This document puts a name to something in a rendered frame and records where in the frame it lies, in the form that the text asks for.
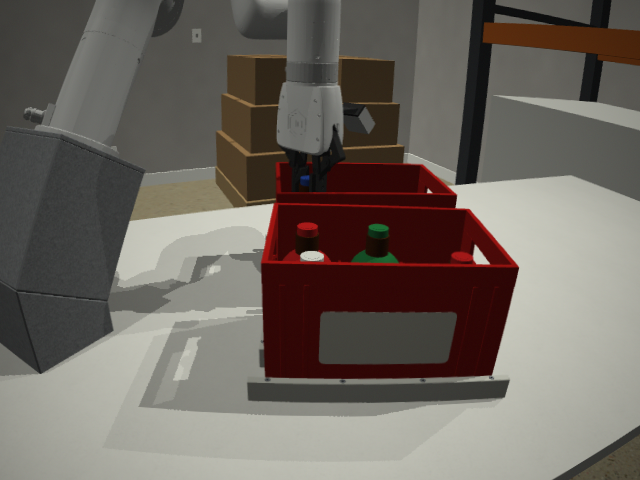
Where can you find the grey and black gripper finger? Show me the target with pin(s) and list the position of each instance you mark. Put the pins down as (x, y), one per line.
(318, 179)
(297, 161)

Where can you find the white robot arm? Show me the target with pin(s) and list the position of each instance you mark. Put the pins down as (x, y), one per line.
(109, 55)

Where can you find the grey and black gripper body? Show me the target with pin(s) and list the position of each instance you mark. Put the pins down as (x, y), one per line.
(306, 115)

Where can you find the green bottle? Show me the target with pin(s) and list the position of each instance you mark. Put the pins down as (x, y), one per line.
(377, 244)

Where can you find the red crate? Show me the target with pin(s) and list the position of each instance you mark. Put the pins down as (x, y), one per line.
(407, 184)
(412, 319)

